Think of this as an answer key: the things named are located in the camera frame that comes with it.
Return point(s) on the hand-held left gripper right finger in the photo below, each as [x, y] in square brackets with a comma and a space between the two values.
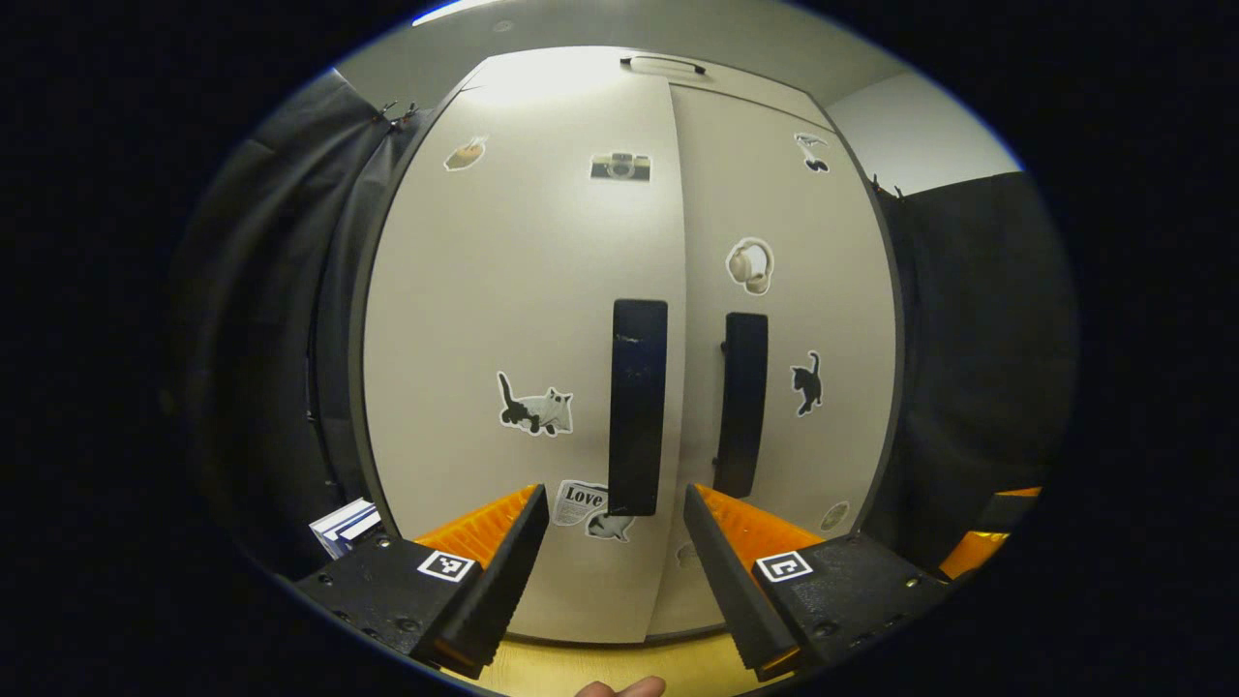
[726, 561]

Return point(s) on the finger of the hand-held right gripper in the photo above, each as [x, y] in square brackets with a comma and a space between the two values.
[973, 552]
[1012, 511]

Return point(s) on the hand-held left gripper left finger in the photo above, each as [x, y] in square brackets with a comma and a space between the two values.
[508, 552]

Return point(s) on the white grey cabinet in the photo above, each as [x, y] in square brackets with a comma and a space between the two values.
[523, 290]

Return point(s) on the white cabinet door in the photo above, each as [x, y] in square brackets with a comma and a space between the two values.
[832, 319]
[523, 290]

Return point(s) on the white cabinet drawer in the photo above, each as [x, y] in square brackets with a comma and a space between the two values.
[581, 68]

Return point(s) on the white blue book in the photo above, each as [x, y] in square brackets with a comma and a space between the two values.
[353, 530]

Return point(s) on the black backdrop cloth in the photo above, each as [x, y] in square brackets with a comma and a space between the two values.
[978, 339]

